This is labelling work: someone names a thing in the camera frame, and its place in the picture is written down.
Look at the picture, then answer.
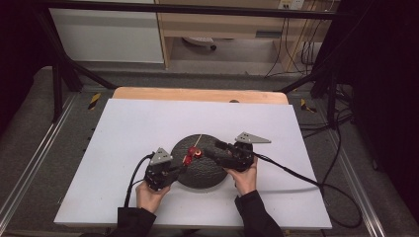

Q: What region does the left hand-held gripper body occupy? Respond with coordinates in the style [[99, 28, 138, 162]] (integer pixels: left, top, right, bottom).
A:
[[144, 147, 181, 193]]

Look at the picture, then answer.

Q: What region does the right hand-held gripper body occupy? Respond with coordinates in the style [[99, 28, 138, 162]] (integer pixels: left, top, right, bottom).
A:
[[214, 131, 272, 173]]

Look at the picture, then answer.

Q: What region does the thin wooden skewer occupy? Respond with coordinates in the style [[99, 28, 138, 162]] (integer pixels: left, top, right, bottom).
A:
[[182, 133, 203, 167]]

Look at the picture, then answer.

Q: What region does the round black plate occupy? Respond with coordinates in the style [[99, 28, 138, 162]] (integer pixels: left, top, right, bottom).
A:
[[170, 133, 231, 190]]

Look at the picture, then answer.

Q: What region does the person's right hand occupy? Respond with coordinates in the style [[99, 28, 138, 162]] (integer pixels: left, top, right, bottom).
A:
[[224, 157, 259, 198]]

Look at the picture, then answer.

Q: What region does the person's left hand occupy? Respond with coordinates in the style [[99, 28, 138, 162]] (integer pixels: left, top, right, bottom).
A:
[[135, 181, 172, 214]]

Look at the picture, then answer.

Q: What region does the white board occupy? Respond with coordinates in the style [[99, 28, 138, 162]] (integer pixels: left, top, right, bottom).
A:
[[53, 98, 333, 231]]

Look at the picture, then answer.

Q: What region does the wooden table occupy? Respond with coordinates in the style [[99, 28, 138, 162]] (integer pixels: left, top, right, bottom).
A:
[[112, 86, 290, 106]]

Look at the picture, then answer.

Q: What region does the yellow black striped tape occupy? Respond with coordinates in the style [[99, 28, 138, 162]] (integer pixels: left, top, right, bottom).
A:
[[299, 98, 317, 114], [87, 92, 102, 111]]

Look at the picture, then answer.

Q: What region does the grey chair base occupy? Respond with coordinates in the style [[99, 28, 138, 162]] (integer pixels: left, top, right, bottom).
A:
[[182, 36, 218, 51]]

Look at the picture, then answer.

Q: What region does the light wooden desk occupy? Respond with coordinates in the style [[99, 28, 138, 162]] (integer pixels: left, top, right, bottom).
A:
[[154, 0, 334, 72]]

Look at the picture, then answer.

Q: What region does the white cabinet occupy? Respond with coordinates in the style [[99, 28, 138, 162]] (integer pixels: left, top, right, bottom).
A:
[[47, 0, 165, 64]]

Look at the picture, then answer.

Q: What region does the white power strip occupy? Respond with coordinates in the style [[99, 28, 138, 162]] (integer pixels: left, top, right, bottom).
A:
[[278, 0, 306, 11]]

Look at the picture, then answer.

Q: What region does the black curtain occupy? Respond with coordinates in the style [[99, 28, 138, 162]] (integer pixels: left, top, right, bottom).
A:
[[324, 0, 419, 218], [0, 0, 50, 136]]

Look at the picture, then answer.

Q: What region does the left hand-held gripper black cable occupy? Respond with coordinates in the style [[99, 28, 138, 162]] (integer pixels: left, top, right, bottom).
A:
[[124, 152, 156, 208]]

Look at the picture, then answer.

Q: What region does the hand-held gripper black cable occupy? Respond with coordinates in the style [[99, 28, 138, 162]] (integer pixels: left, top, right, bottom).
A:
[[252, 151, 364, 229], [124, 152, 156, 208]]

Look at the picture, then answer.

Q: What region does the right hand-held gripper black cable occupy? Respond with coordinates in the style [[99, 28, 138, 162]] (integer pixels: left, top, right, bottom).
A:
[[252, 151, 364, 229]]

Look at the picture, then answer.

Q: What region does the bundle of black floor cables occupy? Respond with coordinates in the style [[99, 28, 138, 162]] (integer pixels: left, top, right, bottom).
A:
[[263, 16, 357, 139]]

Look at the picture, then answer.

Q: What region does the aluminium floor rail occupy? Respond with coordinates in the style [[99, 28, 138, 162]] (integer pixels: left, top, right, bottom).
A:
[[0, 93, 79, 225], [324, 129, 387, 237]]

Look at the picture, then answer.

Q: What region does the black metal frame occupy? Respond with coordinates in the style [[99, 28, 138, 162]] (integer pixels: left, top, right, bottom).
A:
[[34, 1, 344, 130]]

